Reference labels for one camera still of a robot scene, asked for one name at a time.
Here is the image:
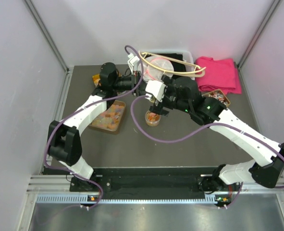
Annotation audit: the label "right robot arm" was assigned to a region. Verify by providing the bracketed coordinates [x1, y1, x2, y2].
[146, 76, 284, 191]

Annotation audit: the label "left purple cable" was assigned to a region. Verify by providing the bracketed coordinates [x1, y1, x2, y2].
[35, 44, 145, 224]

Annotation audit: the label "black cloth in basket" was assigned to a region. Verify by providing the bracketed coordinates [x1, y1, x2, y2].
[158, 53, 186, 72]

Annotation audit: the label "clear round container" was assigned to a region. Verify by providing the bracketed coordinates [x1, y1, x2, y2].
[145, 111, 161, 127]

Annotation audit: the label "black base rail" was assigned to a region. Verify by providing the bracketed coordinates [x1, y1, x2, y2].
[69, 167, 243, 200]

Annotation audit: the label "pink cloth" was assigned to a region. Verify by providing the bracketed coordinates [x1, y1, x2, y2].
[196, 56, 242, 94]

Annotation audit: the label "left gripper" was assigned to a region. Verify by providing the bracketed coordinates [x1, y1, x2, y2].
[111, 71, 148, 97]

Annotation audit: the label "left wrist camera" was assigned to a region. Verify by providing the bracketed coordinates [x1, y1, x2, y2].
[127, 53, 140, 74]

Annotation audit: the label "gold tin colourful gummies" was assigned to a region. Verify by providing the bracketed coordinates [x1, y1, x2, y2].
[92, 74, 100, 87]

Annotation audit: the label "purple cable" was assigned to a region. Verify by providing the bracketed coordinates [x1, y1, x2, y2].
[35, 44, 145, 224]
[130, 94, 284, 209]

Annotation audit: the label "gold tin wrapped candies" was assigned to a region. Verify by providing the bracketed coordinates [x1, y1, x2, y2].
[202, 89, 231, 107]

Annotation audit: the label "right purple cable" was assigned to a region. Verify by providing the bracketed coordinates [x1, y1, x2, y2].
[130, 94, 284, 209]

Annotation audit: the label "wooden clothes hanger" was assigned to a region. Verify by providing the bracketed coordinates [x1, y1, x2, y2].
[138, 51, 206, 80]

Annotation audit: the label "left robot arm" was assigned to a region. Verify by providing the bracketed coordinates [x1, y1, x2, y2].
[44, 61, 143, 191]

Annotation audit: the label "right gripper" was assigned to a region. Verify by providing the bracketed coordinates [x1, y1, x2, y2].
[149, 76, 191, 117]

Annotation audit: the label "round white mesh bag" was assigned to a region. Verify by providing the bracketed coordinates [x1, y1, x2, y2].
[143, 56, 174, 82]

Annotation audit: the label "grey plastic basket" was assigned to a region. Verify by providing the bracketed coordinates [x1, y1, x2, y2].
[149, 49, 194, 79]

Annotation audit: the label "gold tin pastel gummies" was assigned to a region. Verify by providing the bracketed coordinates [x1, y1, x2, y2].
[88, 100, 126, 134]

